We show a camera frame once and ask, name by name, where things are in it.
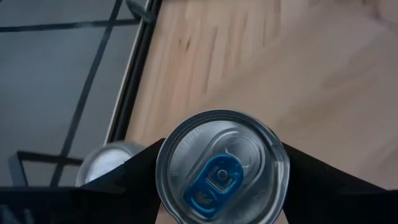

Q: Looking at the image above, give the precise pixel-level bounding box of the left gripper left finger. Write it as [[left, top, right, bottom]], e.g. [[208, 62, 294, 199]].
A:
[[71, 138, 165, 224]]

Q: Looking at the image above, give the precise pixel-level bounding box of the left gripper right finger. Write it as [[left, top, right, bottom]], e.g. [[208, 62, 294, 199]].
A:
[[281, 142, 398, 224]]

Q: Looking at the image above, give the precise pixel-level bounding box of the tall silver beverage can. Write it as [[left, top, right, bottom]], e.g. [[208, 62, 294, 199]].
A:
[[75, 141, 147, 188]]

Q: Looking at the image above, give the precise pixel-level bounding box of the slim can with blue tab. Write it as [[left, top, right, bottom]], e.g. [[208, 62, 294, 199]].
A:
[[155, 108, 291, 224]]

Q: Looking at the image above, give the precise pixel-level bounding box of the wooden shelf with black legs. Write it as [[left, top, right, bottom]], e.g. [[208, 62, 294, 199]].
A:
[[8, 151, 85, 188]]

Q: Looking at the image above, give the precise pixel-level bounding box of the black frame bracket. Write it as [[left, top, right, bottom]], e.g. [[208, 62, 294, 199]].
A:
[[124, 0, 155, 24]]

